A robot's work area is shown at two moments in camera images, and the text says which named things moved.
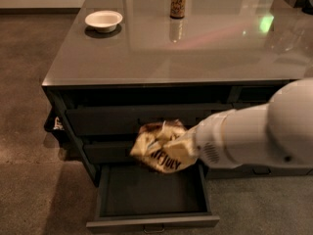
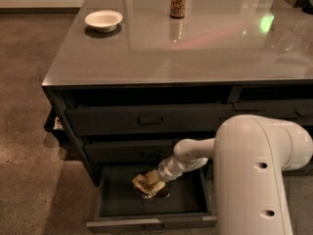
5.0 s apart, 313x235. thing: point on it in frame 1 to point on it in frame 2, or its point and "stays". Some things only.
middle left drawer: x=110 y=152 stays
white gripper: x=208 y=139 to x=163 y=171
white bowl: x=104 y=21 stays
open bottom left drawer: x=136 y=197 stays
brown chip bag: x=165 y=147 to x=150 y=185
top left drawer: x=128 y=118 stays
